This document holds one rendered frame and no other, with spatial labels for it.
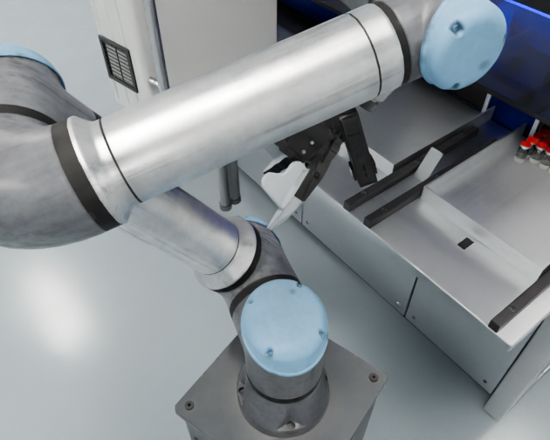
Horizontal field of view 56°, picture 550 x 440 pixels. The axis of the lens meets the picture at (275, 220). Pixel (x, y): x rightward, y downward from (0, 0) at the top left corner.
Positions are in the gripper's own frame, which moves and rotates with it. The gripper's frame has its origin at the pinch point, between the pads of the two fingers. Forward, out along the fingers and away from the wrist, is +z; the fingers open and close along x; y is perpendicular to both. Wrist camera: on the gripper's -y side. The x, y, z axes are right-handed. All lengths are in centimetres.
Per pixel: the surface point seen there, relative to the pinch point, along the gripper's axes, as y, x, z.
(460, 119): -42, -50, -23
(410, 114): -33, -52, -16
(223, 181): -24, -102, 50
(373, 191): -25.1, -25.1, -3.1
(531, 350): -94, -28, 6
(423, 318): -91, -57, 30
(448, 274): -36.8, -6.5, -4.6
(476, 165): -43, -34, -19
